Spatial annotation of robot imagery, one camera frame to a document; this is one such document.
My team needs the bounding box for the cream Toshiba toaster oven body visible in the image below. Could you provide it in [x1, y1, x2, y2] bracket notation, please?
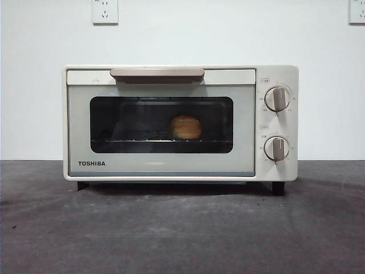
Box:
[62, 64, 299, 196]

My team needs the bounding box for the beige oven knob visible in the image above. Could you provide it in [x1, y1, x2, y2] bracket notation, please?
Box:
[264, 86, 291, 112]
[263, 136, 290, 162]

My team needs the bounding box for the glass oven door beige handle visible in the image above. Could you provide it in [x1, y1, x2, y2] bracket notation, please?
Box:
[66, 68, 257, 178]

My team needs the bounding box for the golden bread roll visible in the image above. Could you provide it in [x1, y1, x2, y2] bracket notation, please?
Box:
[168, 114, 204, 140]

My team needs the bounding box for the metal wire oven rack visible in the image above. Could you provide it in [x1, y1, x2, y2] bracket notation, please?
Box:
[91, 130, 233, 144]

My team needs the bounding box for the white wall socket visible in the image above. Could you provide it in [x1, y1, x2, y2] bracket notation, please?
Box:
[348, 0, 365, 25]
[91, 0, 119, 26]

